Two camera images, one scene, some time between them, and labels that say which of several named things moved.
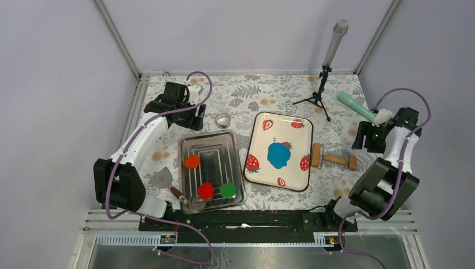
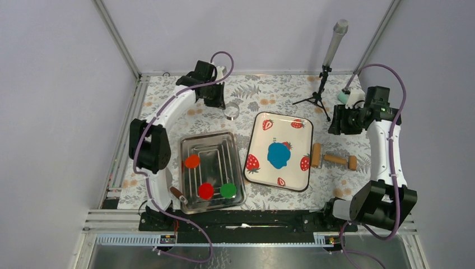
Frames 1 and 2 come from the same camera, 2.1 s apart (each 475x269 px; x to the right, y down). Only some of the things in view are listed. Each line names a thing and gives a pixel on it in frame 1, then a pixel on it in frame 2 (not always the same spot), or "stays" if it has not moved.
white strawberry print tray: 279,151 stays
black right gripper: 365,128 → 339,113
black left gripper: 195,122 → 219,103
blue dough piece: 278,154 stays
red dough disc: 205,190 stays
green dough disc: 228,190 stays
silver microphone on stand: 340,29 stays
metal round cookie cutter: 220,127 → 231,111
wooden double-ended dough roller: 318,157 stays
